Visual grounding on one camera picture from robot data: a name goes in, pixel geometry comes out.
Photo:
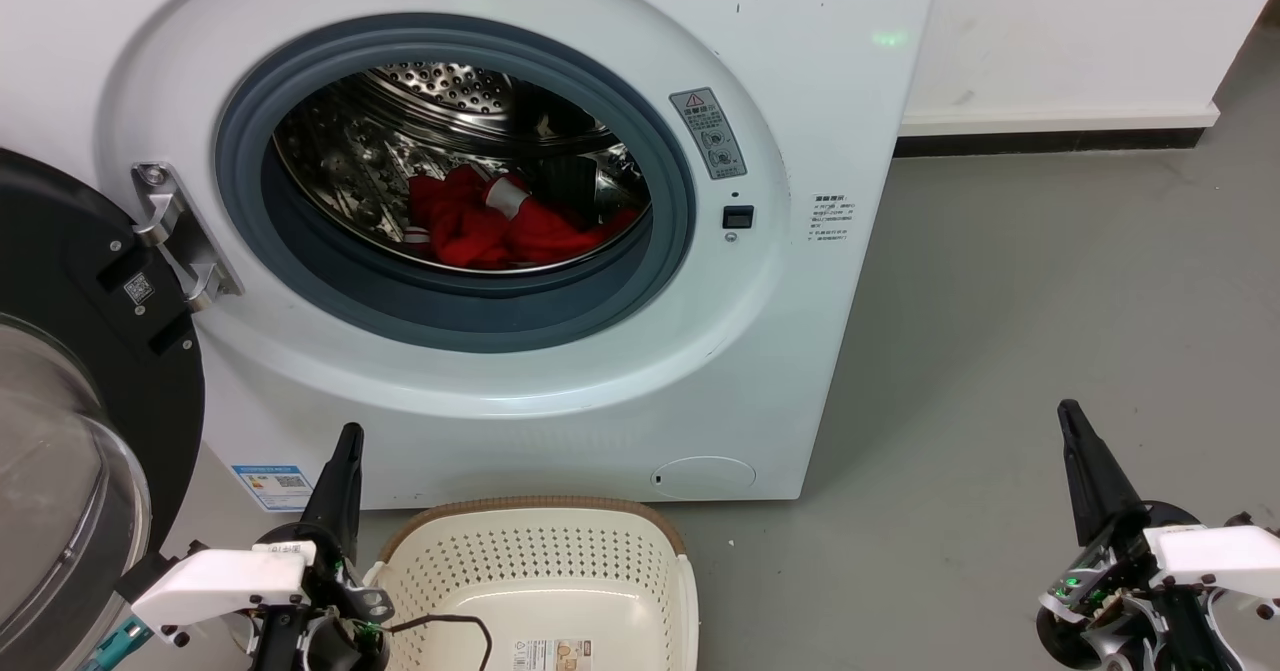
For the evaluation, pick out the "red garment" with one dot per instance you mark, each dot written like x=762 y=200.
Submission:
x=480 y=226

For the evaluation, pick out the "stainless steel washing machine drum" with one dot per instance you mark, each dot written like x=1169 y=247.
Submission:
x=340 y=171

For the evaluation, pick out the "white front-load washing machine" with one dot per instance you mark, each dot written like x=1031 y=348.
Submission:
x=820 y=351

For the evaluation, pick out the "grey rubber door gasket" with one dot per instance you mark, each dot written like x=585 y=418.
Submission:
x=450 y=316

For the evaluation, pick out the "cream perforated laundry basket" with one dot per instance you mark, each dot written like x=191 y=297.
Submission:
x=560 y=571

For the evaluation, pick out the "white QR code sticker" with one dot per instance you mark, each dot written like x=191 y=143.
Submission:
x=139 y=289

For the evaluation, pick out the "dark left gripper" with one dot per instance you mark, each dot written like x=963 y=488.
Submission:
x=330 y=641

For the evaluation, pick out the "round drain filter cover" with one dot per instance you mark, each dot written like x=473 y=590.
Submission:
x=704 y=477

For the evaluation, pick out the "blue energy label sticker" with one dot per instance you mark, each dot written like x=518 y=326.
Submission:
x=272 y=487

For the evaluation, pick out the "printed paper product label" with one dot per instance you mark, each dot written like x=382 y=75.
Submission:
x=552 y=655

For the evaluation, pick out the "black baseboard strip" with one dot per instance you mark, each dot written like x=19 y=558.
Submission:
x=1050 y=142

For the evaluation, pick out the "black left wrist camera module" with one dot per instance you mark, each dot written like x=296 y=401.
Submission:
x=150 y=576

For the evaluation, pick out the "silver metal door hinge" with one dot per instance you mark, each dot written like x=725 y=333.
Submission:
x=178 y=241

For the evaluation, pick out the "grey warning sticker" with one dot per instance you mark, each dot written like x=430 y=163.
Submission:
x=708 y=133

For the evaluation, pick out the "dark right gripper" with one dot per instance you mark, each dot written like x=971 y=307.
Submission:
x=1110 y=601

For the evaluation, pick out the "black round washer door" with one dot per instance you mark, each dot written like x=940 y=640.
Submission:
x=70 y=251

